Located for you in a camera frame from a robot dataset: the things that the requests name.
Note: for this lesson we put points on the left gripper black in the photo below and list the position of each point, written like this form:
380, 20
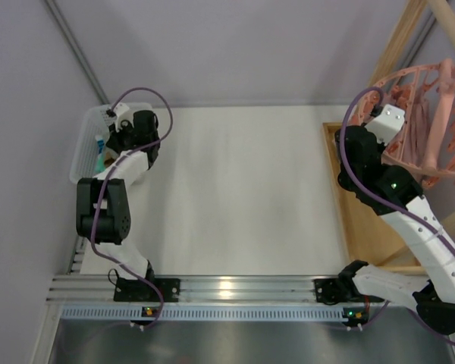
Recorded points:
114, 141

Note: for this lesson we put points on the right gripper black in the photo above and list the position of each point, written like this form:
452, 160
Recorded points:
349, 138

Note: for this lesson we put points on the green blue patterned sock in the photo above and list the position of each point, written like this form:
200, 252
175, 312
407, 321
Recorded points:
100, 164

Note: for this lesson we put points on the pink round clip hanger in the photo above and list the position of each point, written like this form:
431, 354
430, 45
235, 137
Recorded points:
438, 162

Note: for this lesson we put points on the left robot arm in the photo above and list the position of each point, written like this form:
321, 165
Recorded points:
103, 210

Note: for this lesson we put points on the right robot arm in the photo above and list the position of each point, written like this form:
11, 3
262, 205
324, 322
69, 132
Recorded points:
398, 200

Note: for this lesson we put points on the white plastic basket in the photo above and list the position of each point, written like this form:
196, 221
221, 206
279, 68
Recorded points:
96, 122

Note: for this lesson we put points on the wooden rod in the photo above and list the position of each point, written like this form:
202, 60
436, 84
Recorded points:
445, 16

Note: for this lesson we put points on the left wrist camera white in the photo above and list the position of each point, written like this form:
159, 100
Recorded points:
122, 114

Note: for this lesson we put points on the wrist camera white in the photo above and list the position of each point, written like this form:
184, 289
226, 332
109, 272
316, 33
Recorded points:
387, 124
122, 114

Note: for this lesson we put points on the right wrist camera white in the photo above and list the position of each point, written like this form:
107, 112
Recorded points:
387, 124

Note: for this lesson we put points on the wooden tray frame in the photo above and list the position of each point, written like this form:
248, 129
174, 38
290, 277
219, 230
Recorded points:
366, 237

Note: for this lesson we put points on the wooden upright post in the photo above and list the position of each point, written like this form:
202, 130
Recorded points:
400, 36

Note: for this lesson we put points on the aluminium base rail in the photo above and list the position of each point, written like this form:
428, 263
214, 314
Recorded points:
189, 289

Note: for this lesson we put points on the white slotted cable duct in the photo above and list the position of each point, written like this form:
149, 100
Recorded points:
227, 313

